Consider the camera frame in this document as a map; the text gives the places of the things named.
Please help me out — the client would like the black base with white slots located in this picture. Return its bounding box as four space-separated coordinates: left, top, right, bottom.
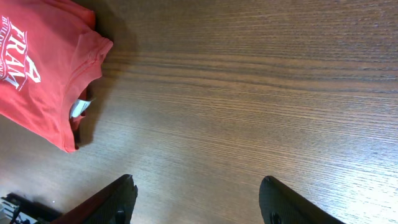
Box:
1 193 62 224

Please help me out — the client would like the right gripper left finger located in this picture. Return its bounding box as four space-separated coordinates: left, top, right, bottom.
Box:
52 174 137 224

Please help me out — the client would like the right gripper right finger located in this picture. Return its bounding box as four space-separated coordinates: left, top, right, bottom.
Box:
259 175 343 224

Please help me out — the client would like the red printed t-shirt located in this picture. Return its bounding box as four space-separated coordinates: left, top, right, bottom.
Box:
1 1 113 152

